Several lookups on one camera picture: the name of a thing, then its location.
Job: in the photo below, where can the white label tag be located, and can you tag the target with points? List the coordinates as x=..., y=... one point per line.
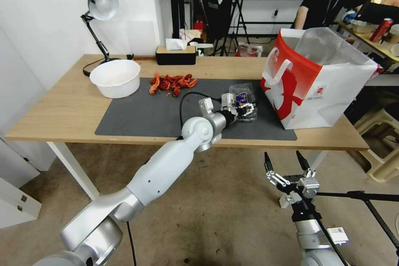
x=338, y=234

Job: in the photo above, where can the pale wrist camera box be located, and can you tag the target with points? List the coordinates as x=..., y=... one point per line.
x=227, y=100
x=308, y=186

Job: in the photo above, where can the black silver desk lamp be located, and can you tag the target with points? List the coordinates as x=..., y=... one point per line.
x=103, y=2

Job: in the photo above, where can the small red white bag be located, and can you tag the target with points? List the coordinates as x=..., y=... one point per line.
x=248, y=49

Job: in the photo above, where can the black light stand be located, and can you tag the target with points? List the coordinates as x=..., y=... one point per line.
x=237, y=13

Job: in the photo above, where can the dark grey table mat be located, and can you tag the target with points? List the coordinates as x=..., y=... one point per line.
x=140, y=113

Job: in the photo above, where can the black wood-lid tissue box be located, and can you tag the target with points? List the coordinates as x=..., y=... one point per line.
x=176, y=57

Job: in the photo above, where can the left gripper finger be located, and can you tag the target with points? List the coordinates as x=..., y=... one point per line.
x=247, y=107
x=246, y=117

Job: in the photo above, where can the red drink can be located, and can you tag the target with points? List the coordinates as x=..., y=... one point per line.
x=381, y=30

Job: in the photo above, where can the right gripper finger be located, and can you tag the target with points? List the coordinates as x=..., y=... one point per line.
x=270, y=169
x=304, y=161

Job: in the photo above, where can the white cabinet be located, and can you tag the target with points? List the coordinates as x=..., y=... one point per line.
x=12, y=191

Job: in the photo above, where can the red white takeout bag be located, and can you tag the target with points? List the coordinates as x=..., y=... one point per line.
x=327, y=100

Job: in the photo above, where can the wooden table white legs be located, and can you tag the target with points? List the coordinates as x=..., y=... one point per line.
x=62, y=107

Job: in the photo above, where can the black tripod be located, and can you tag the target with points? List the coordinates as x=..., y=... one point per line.
x=358, y=196

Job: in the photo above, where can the beige plastic stool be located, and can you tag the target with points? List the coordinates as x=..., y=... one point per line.
x=383, y=166

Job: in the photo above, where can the clear plastic takeout container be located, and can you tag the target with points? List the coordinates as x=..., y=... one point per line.
x=241, y=90

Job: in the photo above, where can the red crayfish shell pile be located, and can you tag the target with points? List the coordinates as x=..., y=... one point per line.
x=171, y=82

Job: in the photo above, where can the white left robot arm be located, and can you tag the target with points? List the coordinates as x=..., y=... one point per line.
x=162, y=166

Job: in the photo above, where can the white round bowl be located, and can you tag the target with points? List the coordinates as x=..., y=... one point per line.
x=116, y=79

